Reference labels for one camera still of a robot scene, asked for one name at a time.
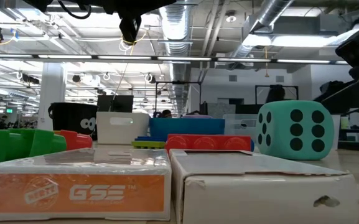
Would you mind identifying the black monitor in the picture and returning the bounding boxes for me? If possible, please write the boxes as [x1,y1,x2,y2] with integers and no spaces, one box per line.
[96,95,134,113]

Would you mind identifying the teal foam dice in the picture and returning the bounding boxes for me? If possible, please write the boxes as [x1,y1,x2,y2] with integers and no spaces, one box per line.
[255,100,335,161]

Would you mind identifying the white pillar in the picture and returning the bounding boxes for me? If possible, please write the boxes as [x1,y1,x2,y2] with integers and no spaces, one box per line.
[37,62,67,131]

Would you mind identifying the big red three-stud block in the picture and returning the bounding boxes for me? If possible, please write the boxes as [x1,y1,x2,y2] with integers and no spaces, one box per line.
[165,134,253,154]

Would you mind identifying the purple foam dice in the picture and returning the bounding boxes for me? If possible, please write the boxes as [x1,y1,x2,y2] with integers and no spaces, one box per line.
[181,114,214,119]

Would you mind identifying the silver air duct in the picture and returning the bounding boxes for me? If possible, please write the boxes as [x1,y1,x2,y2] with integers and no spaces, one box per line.
[228,0,295,60]
[159,0,193,116]

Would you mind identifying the white card box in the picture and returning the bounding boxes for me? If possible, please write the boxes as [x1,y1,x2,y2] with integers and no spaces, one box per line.
[169,148,359,224]

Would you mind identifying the blue plastic bin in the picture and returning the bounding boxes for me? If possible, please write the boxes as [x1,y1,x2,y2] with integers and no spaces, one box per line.
[149,118,226,142]

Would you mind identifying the black station frame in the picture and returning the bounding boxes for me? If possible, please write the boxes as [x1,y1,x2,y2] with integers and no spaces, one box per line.
[155,80,202,114]
[254,85,299,106]

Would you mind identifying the clear plastic bin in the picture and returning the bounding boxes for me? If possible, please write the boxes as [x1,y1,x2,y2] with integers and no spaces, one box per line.
[223,113,260,138]

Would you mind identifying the linear ceiling light strip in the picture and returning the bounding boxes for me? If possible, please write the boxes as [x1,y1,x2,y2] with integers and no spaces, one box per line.
[0,52,350,65]

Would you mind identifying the black bucket with cartoon eyes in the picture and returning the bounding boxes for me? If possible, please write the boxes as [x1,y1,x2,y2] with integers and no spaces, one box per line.
[47,102,100,141]

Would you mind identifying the white plastic bin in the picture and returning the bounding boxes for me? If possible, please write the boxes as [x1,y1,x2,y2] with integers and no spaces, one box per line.
[96,111,151,146]

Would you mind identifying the lime green plate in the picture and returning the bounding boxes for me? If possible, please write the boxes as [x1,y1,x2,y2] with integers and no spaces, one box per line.
[131,140,167,150]

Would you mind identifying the orange card box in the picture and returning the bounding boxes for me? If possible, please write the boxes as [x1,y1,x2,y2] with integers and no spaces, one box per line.
[0,147,172,223]

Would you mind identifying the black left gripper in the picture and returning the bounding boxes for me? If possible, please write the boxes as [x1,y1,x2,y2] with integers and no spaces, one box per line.
[104,0,177,46]

